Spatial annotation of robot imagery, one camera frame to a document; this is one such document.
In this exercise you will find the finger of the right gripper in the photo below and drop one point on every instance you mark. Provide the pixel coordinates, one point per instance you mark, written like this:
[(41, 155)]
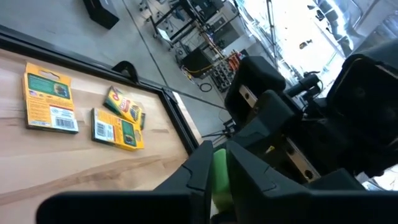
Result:
[(267, 124)]

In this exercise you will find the black aluminium table frame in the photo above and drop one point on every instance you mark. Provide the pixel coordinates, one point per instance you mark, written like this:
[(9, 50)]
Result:
[(62, 56)]

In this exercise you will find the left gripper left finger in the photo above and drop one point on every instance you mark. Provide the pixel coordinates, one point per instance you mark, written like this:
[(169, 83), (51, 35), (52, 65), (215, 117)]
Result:
[(174, 205)]

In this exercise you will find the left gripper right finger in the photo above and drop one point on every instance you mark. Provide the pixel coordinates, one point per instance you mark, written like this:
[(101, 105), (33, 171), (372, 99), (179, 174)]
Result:
[(280, 205)]

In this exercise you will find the black equipment case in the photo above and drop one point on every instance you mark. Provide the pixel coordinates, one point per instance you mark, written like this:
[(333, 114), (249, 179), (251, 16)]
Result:
[(101, 12)]

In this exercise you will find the green rectangular eraser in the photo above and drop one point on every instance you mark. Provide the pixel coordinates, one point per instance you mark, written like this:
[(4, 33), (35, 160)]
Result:
[(221, 177)]

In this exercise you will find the black frame clamp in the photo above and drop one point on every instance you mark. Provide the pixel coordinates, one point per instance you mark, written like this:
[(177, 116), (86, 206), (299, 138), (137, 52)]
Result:
[(134, 73)]

